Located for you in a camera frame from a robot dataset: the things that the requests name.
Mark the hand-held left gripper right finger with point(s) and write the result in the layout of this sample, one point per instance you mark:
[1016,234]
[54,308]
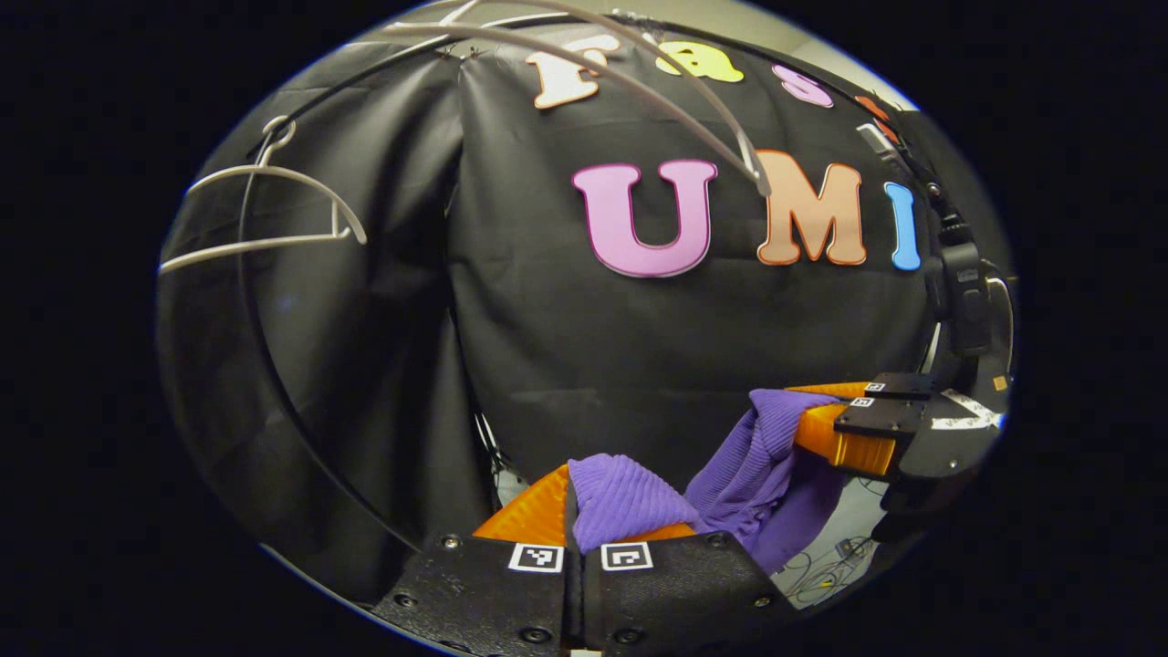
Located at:
[675,593]

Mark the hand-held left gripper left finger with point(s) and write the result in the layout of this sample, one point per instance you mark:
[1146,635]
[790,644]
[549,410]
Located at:
[484,598]

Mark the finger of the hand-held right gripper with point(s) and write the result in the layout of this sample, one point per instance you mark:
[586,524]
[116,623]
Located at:
[876,418]
[903,385]

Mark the white hanger with knotted hook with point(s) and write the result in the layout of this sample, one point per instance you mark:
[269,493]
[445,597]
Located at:
[760,178]

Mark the black clothes rack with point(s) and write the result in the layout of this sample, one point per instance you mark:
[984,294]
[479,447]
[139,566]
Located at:
[252,324]

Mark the white plain hanger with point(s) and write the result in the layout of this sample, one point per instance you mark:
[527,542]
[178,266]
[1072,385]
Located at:
[255,249]

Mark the black backdrop cloth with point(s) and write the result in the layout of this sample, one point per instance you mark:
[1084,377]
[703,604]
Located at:
[593,347]

